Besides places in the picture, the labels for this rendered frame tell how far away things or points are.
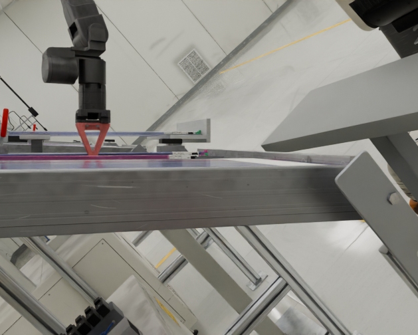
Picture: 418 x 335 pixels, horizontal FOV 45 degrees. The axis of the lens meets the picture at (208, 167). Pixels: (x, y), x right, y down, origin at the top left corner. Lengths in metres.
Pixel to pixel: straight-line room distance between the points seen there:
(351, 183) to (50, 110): 8.16
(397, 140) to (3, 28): 7.95
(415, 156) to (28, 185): 0.95
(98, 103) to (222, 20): 8.28
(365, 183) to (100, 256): 1.55
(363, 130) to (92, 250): 1.24
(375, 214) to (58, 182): 0.32
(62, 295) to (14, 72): 6.87
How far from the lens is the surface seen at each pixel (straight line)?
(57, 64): 1.05
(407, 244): 0.58
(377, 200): 0.55
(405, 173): 1.27
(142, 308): 1.04
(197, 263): 1.53
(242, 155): 0.92
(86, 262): 2.00
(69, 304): 2.04
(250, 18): 9.49
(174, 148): 1.20
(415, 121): 0.97
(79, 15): 1.10
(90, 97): 1.07
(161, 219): 0.50
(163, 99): 8.80
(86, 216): 0.49
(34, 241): 1.95
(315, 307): 1.43
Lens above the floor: 0.97
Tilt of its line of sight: 14 degrees down
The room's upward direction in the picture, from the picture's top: 42 degrees counter-clockwise
